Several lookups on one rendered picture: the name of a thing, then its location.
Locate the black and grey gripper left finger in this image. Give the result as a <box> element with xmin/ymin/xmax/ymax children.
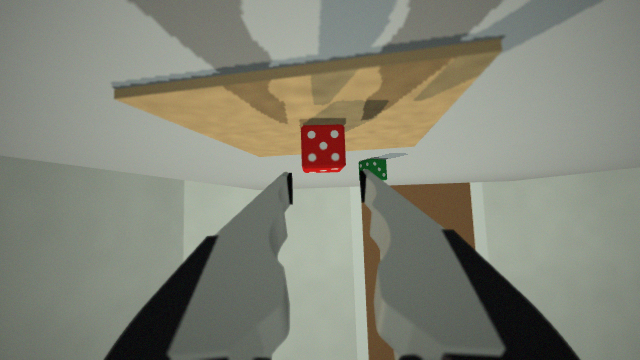
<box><xmin>104</xmin><ymin>172</ymin><xmax>293</xmax><ymax>360</ymax></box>

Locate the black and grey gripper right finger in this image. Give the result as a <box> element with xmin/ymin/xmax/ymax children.
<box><xmin>360</xmin><ymin>169</ymin><xmax>580</xmax><ymax>360</ymax></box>

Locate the tan mat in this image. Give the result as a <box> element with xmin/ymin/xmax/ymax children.
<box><xmin>114</xmin><ymin>38</ymin><xmax>502</xmax><ymax>157</ymax></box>

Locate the green die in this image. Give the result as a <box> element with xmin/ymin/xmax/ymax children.
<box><xmin>359</xmin><ymin>159</ymin><xmax>387</xmax><ymax>181</ymax></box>

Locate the red die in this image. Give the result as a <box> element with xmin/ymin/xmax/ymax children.
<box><xmin>301</xmin><ymin>125</ymin><xmax>346</xmax><ymax>173</ymax></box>

